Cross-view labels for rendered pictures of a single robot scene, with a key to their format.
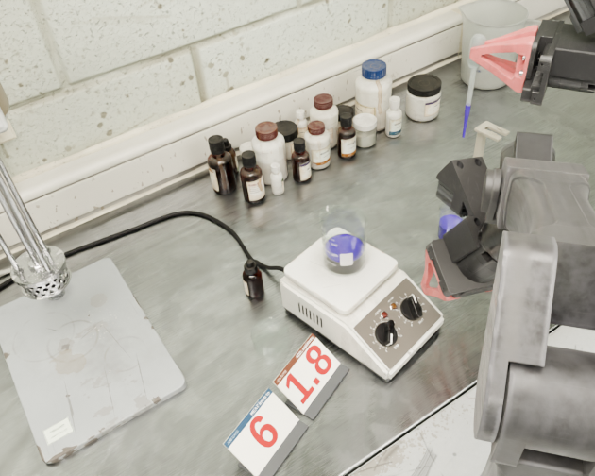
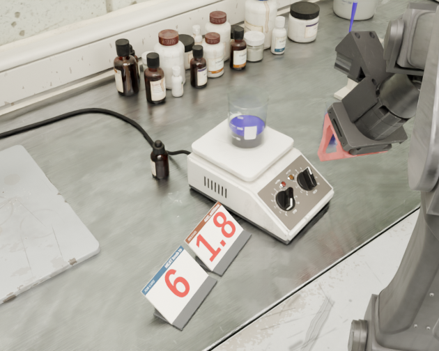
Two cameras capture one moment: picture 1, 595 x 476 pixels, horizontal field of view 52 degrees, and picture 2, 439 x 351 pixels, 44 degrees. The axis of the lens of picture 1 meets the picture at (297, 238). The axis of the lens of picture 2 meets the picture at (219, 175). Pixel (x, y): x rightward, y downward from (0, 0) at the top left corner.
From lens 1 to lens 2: 14 cm
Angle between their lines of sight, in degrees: 6
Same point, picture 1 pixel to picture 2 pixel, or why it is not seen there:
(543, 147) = not seen: hidden behind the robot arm
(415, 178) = (299, 86)
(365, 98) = (254, 17)
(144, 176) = (53, 76)
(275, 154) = (175, 58)
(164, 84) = not seen: outside the picture
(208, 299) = (117, 180)
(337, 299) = (242, 168)
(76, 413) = not seen: outside the picture
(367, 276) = (267, 150)
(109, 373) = (25, 239)
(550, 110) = not seen: hidden behind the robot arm
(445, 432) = (341, 283)
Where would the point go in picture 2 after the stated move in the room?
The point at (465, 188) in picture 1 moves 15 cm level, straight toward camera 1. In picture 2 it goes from (362, 54) to (358, 124)
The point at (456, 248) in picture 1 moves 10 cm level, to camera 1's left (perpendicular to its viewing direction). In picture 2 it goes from (355, 108) to (276, 113)
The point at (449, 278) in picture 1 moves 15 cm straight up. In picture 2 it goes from (348, 134) to (371, 22)
